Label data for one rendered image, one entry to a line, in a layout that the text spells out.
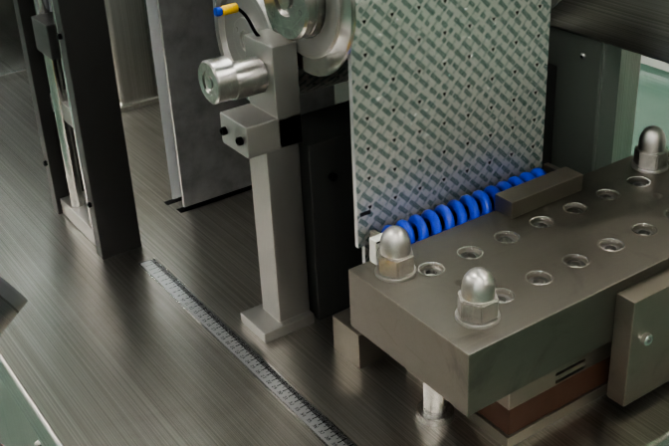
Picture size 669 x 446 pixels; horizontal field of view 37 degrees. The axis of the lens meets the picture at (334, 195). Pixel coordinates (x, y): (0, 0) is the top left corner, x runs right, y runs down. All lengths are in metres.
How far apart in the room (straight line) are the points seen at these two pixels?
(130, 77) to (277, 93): 0.72
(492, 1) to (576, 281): 0.27
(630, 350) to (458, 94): 0.28
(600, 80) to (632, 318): 0.33
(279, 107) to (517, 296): 0.27
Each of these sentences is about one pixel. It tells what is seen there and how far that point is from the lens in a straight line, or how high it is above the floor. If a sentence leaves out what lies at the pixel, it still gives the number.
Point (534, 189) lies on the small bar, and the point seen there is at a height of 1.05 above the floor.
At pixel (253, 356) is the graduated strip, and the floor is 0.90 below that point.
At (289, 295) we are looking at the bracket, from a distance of 1.03.
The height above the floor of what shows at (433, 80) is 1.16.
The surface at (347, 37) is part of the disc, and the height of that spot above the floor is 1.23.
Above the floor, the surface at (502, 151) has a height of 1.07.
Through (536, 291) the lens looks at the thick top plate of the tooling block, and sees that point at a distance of 0.86.
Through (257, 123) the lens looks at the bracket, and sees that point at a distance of 0.92.
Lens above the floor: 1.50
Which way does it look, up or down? 27 degrees down
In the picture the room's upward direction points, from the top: 3 degrees counter-clockwise
